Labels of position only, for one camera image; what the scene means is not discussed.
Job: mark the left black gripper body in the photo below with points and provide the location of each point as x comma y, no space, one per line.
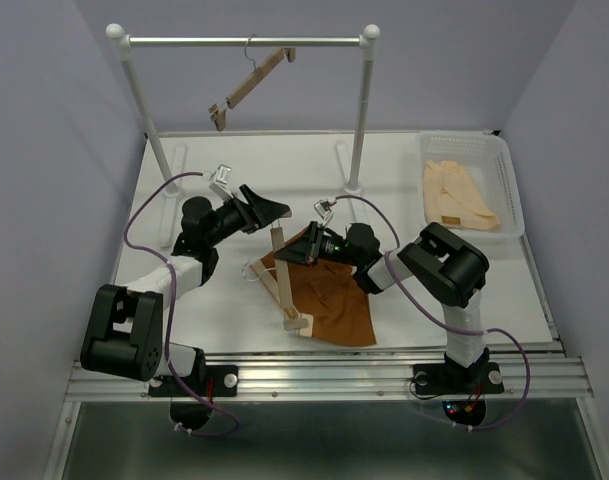
245,213

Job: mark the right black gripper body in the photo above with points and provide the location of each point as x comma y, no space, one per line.
311,247

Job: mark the beige clip hanger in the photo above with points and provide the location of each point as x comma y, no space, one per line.
218,112
276,281

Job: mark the brown cotton underwear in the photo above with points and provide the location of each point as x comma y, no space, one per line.
339,309

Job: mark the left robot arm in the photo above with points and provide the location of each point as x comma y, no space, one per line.
124,335

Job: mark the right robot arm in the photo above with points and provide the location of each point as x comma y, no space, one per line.
451,270

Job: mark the cream underwear in basket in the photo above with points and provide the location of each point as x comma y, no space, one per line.
452,199

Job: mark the white clothes rack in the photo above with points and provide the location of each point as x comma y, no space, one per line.
350,160

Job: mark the white plastic basket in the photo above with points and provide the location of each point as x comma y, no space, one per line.
487,159

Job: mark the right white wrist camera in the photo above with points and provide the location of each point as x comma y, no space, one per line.
324,209

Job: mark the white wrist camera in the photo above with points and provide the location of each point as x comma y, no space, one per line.
218,182
324,209

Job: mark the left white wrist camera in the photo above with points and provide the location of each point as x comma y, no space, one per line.
218,182

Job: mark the aluminium mounting rail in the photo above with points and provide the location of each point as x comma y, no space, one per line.
362,376

